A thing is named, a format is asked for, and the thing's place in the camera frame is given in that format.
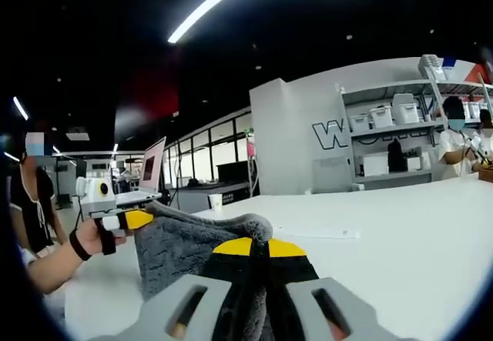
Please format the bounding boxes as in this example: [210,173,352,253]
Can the grey towel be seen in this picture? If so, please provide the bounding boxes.
[133,201,275,341]

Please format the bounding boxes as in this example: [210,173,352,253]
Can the open laptop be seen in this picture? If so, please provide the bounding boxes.
[114,135,167,208]

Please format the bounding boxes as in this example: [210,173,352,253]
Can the person's left hand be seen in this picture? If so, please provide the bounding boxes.
[82,219,128,257]

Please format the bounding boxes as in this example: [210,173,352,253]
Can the ceiling air vent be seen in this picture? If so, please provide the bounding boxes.
[64,127,92,142]

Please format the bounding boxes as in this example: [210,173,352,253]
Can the black monitor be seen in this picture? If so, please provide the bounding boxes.
[216,160,251,188]

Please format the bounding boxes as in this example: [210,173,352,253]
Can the short ceiling light strip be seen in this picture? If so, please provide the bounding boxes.
[12,96,30,122]

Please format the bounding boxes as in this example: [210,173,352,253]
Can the black bag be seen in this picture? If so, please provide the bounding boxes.
[387,140,408,173]

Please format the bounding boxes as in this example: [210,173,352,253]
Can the long ceiling light strip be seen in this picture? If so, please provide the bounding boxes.
[167,0,270,45]

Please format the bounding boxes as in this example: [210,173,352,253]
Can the tall white storage box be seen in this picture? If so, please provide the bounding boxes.
[391,93,421,125]

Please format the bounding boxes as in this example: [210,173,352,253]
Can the metal shelf rack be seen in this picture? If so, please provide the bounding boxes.
[338,54,493,192]

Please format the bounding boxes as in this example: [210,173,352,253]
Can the stacked white bins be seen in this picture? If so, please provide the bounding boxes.
[418,54,444,80]

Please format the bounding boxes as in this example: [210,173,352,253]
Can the blue white carton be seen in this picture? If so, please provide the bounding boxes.
[441,58,459,80]

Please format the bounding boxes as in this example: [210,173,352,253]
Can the red white carton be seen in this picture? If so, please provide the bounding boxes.
[460,62,492,88]

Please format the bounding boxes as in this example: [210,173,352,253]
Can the black wrist strap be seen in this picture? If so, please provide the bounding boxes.
[68,229,93,262]

